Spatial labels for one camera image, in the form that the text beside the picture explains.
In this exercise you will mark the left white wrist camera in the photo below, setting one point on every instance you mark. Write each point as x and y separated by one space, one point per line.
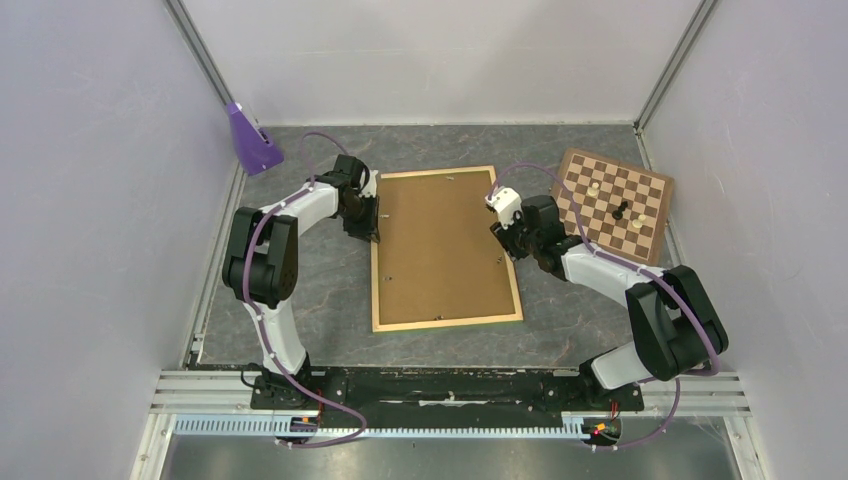
369 189

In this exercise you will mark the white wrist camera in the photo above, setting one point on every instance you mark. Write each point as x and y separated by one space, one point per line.
505 202
369 189

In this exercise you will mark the purple plastic stand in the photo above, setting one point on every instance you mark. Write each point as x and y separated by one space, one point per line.
255 149

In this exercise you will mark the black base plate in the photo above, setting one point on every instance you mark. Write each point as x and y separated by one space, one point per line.
441 398

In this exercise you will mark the wooden chessboard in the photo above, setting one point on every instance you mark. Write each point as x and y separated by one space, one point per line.
647 192

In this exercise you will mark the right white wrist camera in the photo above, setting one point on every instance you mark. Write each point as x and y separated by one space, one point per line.
505 202

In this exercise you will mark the light wooden picture frame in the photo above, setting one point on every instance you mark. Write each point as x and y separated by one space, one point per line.
444 324

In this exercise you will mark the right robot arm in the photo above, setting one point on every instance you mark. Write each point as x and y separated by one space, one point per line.
674 325

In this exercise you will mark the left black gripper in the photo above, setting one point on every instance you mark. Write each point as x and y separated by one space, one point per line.
368 229

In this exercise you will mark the brown frame backing board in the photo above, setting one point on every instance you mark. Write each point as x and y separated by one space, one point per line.
440 245

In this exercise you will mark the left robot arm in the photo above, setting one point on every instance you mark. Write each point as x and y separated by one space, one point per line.
261 264

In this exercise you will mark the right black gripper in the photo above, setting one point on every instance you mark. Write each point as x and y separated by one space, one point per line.
505 236

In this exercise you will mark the black chess piece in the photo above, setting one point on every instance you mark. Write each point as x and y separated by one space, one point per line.
619 212

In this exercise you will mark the white slotted cable duct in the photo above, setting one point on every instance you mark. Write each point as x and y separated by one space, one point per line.
278 426

